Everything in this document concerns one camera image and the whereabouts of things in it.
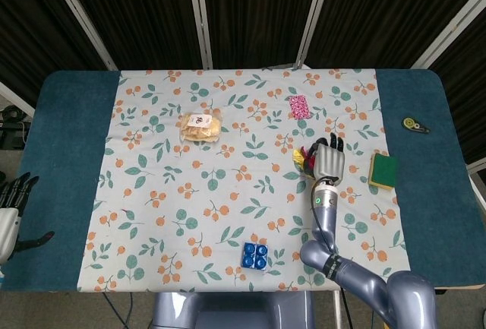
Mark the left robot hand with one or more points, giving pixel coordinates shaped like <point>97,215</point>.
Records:
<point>8,226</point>

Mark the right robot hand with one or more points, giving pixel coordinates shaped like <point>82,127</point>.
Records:
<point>329,160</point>

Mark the colourful feather shuttlecock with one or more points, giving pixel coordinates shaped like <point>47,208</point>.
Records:
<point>302,158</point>

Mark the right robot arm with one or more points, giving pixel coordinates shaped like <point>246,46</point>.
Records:
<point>364,283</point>

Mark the pink patterned card pack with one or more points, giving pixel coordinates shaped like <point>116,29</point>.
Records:
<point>300,107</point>

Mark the floral tablecloth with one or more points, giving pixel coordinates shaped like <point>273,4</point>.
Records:
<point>228,177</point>

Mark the green yellow sponge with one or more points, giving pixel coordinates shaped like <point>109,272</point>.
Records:
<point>383,171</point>

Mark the yellow black correction tape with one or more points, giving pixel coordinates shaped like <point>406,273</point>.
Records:
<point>412,124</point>

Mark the blue felt table cover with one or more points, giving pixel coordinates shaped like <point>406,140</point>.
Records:
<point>64,154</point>

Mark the blue bottle four-pack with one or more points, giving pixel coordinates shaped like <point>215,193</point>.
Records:
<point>255,256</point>

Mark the clear bag of snacks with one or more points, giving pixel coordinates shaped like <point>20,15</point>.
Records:
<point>200,127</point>

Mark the white table leg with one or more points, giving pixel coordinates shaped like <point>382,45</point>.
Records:
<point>337,310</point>

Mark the grey robot torso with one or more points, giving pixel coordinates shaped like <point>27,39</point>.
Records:
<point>235,312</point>

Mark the white partition frame post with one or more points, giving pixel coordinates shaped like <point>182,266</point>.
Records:
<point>313,17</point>
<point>17,99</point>
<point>200,17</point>
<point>81,19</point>
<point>448,29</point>

